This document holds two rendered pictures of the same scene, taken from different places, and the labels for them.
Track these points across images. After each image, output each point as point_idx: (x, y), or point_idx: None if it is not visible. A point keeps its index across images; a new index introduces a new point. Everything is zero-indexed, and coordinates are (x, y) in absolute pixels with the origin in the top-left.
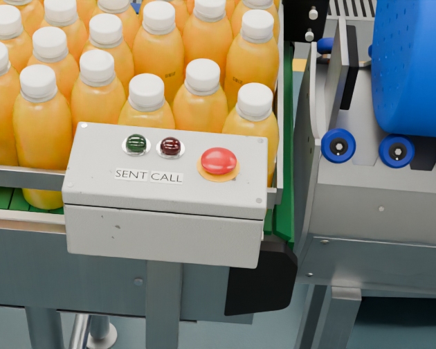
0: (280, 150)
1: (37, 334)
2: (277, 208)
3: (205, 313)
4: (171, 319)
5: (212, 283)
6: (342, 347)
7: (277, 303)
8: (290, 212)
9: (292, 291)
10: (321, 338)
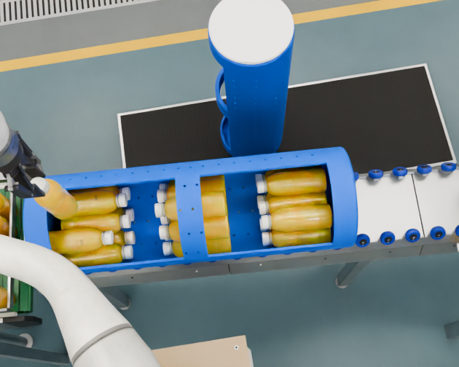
0: (9, 286)
1: None
2: (20, 298)
3: (12, 328)
4: None
5: (6, 325)
6: (103, 291)
7: (36, 324)
8: (27, 297)
9: (38, 322)
10: None
